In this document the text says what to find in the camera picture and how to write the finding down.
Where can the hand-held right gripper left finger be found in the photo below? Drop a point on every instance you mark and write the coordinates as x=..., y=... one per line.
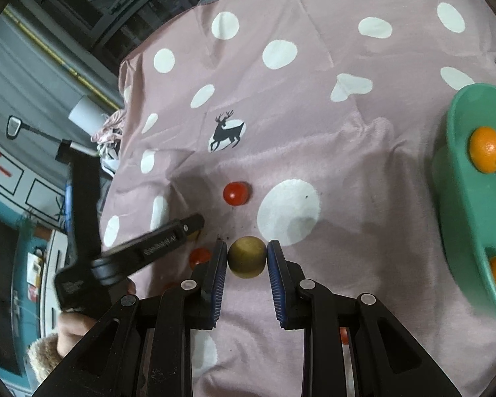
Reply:
x=219, y=287

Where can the dark glass door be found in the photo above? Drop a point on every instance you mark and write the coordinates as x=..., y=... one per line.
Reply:
x=107, y=4

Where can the person's left hand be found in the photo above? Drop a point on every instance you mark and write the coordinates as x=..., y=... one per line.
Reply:
x=72, y=331

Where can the green plastic bowl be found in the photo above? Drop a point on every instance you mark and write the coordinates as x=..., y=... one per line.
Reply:
x=463, y=198

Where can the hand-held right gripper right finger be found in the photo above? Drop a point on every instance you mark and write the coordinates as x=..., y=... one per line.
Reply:
x=275, y=287

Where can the olive brown round fruit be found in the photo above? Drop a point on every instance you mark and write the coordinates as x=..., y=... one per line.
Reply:
x=247, y=257

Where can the white paper roll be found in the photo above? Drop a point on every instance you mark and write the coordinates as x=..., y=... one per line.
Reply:
x=84, y=113

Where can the pink floral cloth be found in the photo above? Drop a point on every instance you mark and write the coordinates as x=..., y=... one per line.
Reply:
x=109, y=140

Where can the pink polka dot blanket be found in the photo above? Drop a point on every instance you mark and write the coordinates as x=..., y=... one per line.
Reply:
x=314, y=103

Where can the black clip stand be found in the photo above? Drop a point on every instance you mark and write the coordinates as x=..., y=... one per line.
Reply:
x=14, y=126

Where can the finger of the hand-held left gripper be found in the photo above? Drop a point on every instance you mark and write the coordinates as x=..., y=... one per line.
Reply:
x=84, y=215
x=157, y=246

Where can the red cherry tomato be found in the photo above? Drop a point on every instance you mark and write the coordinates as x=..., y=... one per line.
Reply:
x=236, y=193
x=344, y=335
x=198, y=257

